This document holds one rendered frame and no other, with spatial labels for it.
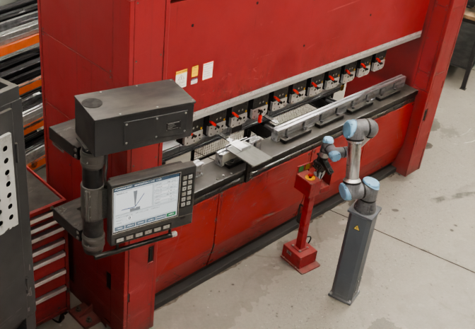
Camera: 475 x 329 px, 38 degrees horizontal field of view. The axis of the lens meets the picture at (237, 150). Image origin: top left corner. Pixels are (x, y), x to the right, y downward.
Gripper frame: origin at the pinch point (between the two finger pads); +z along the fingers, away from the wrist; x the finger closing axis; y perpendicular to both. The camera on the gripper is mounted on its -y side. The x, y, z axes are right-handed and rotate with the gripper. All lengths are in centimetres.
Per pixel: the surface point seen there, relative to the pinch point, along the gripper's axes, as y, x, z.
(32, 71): 182, 135, -21
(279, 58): 43, 22, -81
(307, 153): 28.5, -13.6, -0.1
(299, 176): 6.5, 15.0, -3.6
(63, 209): 5, 197, -48
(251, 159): 16, 56, -26
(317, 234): 9, -29, 74
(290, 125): 41.5, -3.1, -20.2
